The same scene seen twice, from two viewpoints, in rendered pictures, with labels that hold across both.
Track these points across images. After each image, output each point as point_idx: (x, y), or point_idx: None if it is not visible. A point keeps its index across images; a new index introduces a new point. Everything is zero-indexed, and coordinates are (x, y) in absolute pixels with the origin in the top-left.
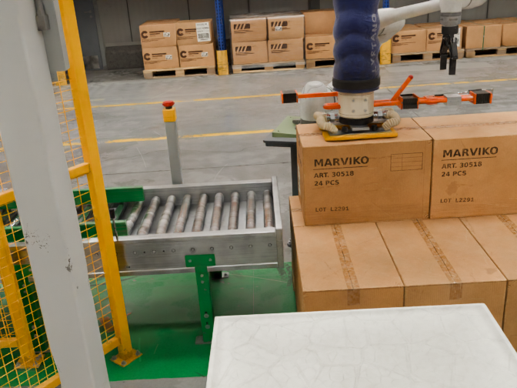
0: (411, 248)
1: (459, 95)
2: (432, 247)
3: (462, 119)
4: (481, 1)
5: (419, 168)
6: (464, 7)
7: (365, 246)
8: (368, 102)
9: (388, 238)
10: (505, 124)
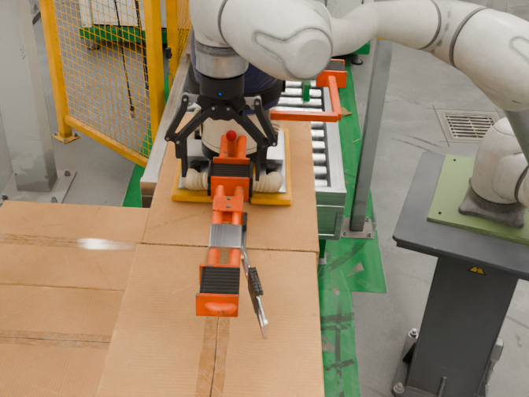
0: (53, 313)
1: (213, 243)
2: (42, 336)
3: (268, 326)
4: (249, 59)
5: None
6: (222, 42)
7: (84, 266)
8: (205, 120)
9: (99, 294)
10: (194, 392)
